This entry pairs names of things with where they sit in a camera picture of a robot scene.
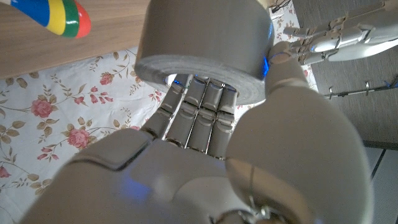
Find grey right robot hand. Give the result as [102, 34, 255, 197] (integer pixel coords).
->
[18, 41, 374, 224]

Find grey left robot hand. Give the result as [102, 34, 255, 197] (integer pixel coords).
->
[282, 0, 398, 65]

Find grey duct tape roll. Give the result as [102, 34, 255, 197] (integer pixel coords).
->
[134, 0, 275, 106]

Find floral backdrop cloth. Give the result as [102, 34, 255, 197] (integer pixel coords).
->
[0, 0, 318, 224]

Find colourful striped wooden maraca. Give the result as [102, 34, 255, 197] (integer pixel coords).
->
[11, 0, 92, 39]

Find thin black wire with clips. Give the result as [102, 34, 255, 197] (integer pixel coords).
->
[323, 76, 398, 100]

